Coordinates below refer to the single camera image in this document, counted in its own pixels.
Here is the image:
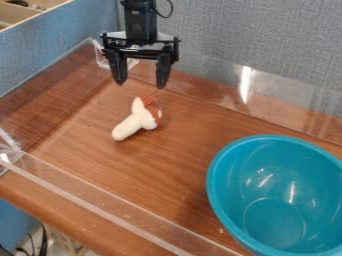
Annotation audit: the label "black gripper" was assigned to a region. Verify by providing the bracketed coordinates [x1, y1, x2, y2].
[100, 31, 180, 89]

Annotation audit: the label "white plush mushroom red cap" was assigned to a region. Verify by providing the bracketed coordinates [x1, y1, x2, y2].
[110, 96, 162, 141]

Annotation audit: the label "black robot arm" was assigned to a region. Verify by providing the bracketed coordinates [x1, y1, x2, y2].
[100, 0, 180, 89]

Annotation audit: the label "blue plastic bowl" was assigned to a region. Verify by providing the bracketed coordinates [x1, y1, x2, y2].
[205, 135, 342, 256]

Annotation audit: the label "clear acrylic left barrier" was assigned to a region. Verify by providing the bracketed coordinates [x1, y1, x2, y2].
[0, 37, 97, 98]

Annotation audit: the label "clear acrylic barrier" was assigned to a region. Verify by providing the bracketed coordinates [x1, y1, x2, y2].
[90, 35, 342, 145]
[0, 37, 97, 98]
[0, 128, 241, 256]

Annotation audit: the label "wooden shelf box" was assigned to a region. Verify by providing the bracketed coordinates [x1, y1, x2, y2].
[0, 0, 74, 33]

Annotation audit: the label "clear acrylic back barrier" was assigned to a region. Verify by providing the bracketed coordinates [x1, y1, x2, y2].
[90, 35, 342, 145]

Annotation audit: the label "clear acrylic front barrier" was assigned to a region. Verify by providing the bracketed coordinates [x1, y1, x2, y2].
[0, 128, 241, 256]

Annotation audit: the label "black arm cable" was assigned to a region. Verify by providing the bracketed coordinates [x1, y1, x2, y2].
[152, 0, 174, 19]

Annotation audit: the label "black floor cables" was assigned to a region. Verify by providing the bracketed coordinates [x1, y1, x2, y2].
[0, 223, 50, 256]

